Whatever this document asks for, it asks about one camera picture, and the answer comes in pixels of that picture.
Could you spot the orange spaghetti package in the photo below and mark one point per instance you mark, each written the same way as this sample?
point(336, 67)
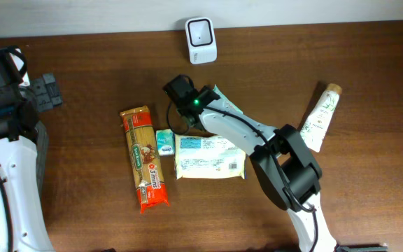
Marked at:
point(144, 157)

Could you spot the pale yellow snack package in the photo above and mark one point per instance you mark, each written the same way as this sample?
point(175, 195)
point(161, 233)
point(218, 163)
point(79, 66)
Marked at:
point(214, 157)

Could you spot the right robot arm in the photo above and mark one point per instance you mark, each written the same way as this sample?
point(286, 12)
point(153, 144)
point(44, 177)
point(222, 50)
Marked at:
point(287, 172)

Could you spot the white barcode scanner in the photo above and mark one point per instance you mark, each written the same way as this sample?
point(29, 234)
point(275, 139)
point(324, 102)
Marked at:
point(201, 40)

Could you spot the white cream tube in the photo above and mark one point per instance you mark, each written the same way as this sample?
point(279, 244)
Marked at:
point(315, 126)

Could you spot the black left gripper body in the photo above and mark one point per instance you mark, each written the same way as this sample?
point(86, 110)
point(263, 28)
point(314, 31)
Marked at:
point(47, 92)

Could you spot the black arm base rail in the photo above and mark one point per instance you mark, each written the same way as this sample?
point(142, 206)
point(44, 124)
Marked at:
point(341, 248)

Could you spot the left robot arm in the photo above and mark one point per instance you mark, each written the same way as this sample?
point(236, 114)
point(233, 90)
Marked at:
point(23, 150)

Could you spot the grey plastic mesh basket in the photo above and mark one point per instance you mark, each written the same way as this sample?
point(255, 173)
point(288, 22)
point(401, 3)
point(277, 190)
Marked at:
point(42, 142)

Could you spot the small teal tissue pack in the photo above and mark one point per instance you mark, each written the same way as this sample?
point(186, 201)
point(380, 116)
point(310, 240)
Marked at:
point(165, 142)

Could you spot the teal wet wipes pack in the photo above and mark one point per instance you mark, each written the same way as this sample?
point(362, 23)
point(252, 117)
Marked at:
point(229, 104)

